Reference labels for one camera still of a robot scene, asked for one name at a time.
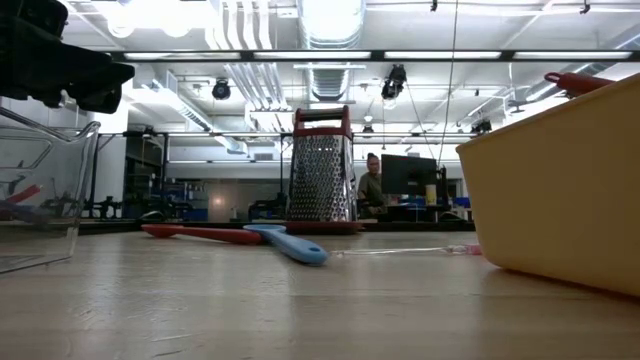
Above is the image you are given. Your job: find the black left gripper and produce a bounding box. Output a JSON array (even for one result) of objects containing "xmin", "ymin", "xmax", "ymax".
[{"xmin": 0, "ymin": 0, "xmax": 135, "ymax": 114}]

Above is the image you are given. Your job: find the clear plastic bin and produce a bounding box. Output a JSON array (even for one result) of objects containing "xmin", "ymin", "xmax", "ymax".
[{"xmin": 0, "ymin": 106, "xmax": 102, "ymax": 275}]

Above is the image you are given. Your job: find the red silicone slotted spoon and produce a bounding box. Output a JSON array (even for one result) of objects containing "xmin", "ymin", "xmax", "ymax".
[{"xmin": 140, "ymin": 223, "xmax": 265, "ymax": 247}]

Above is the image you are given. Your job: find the red slotted spatula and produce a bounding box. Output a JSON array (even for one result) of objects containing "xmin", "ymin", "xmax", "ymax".
[{"xmin": 543, "ymin": 71, "xmax": 617, "ymax": 99}]

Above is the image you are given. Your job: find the red and steel box grater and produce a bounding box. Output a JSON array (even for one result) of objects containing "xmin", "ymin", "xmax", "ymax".
[{"xmin": 284, "ymin": 104, "xmax": 366, "ymax": 236}]

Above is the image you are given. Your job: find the blue silicone spoon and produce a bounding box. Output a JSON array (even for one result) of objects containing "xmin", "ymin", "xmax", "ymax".
[{"xmin": 243, "ymin": 223, "xmax": 330, "ymax": 267}]

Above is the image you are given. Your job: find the person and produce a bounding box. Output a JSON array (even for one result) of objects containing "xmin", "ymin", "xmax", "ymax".
[{"xmin": 356, "ymin": 152, "xmax": 390, "ymax": 220}]

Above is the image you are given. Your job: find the black computer monitor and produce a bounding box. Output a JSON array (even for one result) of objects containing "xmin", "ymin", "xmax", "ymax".
[{"xmin": 380, "ymin": 153, "xmax": 440, "ymax": 197}]

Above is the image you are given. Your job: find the orange plastic bin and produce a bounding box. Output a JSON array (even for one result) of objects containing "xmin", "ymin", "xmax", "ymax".
[{"xmin": 455, "ymin": 73, "xmax": 640, "ymax": 298}]

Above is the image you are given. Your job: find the black overhead camera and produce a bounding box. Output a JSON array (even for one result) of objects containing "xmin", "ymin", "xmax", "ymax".
[{"xmin": 380, "ymin": 63, "xmax": 409, "ymax": 101}]

